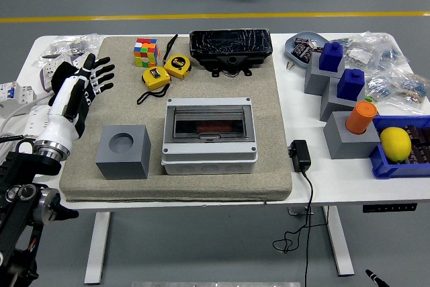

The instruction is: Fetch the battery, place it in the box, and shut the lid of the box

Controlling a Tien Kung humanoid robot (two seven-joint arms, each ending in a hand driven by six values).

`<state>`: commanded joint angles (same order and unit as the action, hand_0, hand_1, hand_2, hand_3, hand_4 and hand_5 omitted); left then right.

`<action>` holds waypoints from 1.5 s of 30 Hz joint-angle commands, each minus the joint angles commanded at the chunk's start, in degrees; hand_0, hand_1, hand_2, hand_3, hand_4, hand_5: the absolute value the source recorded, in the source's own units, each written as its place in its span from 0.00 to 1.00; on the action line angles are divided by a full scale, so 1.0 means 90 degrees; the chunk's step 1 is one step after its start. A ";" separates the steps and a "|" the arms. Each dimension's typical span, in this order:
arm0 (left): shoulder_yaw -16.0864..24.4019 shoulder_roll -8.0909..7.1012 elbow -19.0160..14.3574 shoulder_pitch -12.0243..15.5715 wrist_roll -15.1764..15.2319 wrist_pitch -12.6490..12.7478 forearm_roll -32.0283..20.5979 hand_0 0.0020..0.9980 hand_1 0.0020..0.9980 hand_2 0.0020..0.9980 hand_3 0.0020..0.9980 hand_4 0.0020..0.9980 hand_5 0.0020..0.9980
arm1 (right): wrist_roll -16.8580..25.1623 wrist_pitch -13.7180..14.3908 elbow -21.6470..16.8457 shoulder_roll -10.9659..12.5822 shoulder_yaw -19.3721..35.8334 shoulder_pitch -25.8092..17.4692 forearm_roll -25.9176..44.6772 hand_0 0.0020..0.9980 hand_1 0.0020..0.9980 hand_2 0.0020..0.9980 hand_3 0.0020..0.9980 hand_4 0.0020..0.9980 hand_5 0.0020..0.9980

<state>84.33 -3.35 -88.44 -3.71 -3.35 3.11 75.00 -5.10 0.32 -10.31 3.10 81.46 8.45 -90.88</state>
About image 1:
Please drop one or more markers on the white socket module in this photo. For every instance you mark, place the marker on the white socket module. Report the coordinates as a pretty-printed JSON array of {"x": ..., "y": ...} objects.
[{"x": 76, "y": 62}]

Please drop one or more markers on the black power adapter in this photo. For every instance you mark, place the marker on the black power adapter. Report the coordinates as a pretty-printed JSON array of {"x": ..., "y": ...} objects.
[{"x": 300, "y": 156}]

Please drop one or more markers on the dark components in rows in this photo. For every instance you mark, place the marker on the dark components in rows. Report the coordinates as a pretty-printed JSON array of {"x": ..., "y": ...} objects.
[{"x": 420, "y": 152}]

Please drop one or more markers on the blue-grey oval tray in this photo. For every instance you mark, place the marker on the blue-grey oval tray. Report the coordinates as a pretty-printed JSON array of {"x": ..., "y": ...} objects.
[{"x": 289, "y": 46}]

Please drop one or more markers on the large colourful puzzle cube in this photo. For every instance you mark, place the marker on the large colourful puzzle cube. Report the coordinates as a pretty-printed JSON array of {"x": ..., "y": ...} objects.
[{"x": 146, "y": 52}]

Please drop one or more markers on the black table control panel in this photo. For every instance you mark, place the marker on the black table control panel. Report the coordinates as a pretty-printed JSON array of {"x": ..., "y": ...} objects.
[{"x": 389, "y": 208}]

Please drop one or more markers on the grey plastic enclosure box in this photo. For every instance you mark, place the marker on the grey plastic enclosure box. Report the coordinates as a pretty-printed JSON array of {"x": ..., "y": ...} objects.
[{"x": 208, "y": 166}]

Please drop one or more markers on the blue plastic bin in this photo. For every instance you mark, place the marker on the blue plastic bin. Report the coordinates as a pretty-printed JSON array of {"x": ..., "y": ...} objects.
[{"x": 396, "y": 169}]

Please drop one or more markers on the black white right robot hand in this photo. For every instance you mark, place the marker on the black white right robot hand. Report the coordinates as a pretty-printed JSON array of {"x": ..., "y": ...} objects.
[{"x": 374, "y": 277}]

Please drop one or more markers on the clear bag of small parts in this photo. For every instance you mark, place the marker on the clear bag of small parts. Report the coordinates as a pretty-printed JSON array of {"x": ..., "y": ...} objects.
[
  {"x": 403, "y": 88},
  {"x": 376, "y": 51}
]

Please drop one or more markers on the white table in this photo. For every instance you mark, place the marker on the white table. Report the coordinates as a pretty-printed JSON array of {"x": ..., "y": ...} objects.
[{"x": 336, "y": 183}]

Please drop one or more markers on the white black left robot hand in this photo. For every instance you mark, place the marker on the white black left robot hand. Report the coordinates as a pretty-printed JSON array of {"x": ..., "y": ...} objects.
[{"x": 64, "y": 109}]

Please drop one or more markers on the yellow tape measure black label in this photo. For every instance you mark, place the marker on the yellow tape measure black label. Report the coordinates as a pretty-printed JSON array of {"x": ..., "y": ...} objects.
[{"x": 177, "y": 65}]

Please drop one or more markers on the grey-brown fabric mat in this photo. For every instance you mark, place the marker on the grey-brown fabric mat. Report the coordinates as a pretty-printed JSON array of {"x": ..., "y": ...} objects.
[{"x": 268, "y": 115}]

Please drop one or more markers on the transparent hinged box lid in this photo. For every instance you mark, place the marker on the transparent hinged box lid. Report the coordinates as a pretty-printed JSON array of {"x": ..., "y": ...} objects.
[{"x": 210, "y": 136}]

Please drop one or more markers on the small green piece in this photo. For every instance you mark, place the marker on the small green piece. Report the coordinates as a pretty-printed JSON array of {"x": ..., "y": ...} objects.
[{"x": 369, "y": 99}]

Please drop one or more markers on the white circuit breaker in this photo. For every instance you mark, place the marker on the white circuit breaker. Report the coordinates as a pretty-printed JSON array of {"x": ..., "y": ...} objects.
[{"x": 16, "y": 93}]

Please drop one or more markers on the dark foil packet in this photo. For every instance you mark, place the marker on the dark foil packet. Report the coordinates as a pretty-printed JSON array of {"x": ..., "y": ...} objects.
[
  {"x": 304, "y": 41},
  {"x": 302, "y": 53}
]

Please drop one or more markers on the clear bag of white parts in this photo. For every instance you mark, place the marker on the clear bag of white parts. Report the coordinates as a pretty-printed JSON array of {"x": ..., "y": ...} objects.
[{"x": 84, "y": 43}]

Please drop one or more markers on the blue plastic block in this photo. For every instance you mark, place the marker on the blue plastic block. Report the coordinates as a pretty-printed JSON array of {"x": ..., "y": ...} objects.
[
  {"x": 331, "y": 56},
  {"x": 351, "y": 85}
]

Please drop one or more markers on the grey square holder block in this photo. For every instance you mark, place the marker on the grey square holder block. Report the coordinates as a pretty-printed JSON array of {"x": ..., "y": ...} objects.
[
  {"x": 315, "y": 82},
  {"x": 331, "y": 105}
]

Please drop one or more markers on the orange cylinder battery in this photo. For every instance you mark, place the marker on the orange cylinder battery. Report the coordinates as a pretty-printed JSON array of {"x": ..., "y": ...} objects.
[
  {"x": 215, "y": 126},
  {"x": 361, "y": 117}
]

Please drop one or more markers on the grey block with round hole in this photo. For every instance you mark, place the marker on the grey block with round hole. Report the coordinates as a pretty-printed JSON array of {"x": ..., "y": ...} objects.
[
  {"x": 124, "y": 166},
  {"x": 349, "y": 146}
]

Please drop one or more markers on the purple-edged white socket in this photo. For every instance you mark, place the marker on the purple-edged white socket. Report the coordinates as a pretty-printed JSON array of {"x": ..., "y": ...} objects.
[{"x": 47, "y": 75}]

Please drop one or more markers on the yellow lemon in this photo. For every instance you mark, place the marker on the yellow lemon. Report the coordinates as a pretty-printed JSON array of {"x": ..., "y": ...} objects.
[{"x": 396, "y": 144}]

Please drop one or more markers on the small metal clip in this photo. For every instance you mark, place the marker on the small metal clip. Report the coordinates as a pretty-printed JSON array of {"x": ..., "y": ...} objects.
[{"x": 290, "y": 65}]

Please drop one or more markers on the black plastic housing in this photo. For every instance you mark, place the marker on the black plastic housing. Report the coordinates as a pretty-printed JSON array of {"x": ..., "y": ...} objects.
[{"x": 228, "y": 43}]

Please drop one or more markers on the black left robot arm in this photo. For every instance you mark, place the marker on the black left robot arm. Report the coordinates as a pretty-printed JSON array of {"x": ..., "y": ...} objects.
[{"x": 16, "y": 199}]

